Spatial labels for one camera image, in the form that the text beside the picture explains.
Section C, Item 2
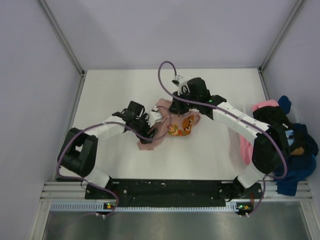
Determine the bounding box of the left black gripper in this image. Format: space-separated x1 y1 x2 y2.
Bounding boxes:
132 113 158 144

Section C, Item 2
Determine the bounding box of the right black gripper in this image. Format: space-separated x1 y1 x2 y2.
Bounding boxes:
169 89 200 116

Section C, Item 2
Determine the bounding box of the dusty pink t shirt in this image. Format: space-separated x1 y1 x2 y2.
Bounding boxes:
137 107 201 151

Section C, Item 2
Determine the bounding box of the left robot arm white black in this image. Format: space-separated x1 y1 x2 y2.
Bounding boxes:
57 101 163 199

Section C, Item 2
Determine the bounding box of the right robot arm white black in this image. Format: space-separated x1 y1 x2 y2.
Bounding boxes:
170 75 290 198

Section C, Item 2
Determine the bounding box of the bright pink t shirt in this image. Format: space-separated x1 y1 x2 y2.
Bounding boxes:
239 99 279 165

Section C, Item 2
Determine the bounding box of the black t shirt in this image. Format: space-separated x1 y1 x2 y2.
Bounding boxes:
253 106 296 141

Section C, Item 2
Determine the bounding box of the white plastic bin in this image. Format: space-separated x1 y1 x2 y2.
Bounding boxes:
242 103 301 124

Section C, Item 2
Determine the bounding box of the navy blue t shirt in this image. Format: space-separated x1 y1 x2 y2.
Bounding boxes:
276 95 319 196

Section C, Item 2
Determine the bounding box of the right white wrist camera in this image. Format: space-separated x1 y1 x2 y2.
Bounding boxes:
171 75 190 96

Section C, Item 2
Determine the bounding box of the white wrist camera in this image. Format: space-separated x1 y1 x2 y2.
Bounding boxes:
148 105 168 125
171 75 190 96

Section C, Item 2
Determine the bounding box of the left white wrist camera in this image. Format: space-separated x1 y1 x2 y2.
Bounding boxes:
148 105 168 125

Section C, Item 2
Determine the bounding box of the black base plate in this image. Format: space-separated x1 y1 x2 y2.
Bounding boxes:
84 178 263 207

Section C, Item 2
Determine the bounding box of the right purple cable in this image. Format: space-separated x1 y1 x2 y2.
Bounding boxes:
157 61 288 216

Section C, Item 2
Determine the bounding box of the purple cable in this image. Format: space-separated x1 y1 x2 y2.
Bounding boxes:
56 105 173 210
157 61 288 216

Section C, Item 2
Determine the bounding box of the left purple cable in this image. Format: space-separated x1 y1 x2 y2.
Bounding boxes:
56 105 173 210

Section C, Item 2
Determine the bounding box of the light blue cable duct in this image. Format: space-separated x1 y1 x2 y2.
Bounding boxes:
50 201 252 213

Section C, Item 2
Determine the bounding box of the aluminium frame rail right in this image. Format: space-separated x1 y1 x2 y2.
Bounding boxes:
258 0 307 72

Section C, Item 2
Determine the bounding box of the aluminium frame rail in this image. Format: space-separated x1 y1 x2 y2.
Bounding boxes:
37 0 85 76
258 0 307 72

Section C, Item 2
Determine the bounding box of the aluminium frame rail left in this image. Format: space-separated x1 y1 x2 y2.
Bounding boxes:
37 0 85 76

